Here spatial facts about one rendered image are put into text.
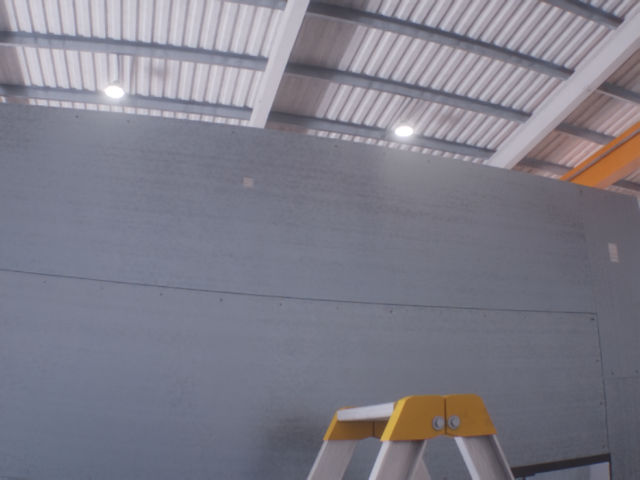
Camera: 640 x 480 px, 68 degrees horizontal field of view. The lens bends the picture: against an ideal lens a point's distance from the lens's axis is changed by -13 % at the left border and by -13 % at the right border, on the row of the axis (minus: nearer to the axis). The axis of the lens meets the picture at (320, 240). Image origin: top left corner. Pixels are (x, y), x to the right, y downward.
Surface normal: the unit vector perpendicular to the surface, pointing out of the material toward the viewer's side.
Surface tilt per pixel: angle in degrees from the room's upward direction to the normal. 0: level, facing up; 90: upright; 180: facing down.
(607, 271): 90
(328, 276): 90
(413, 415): 90
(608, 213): 90
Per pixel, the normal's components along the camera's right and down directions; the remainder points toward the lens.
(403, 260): 0.28, -0.33
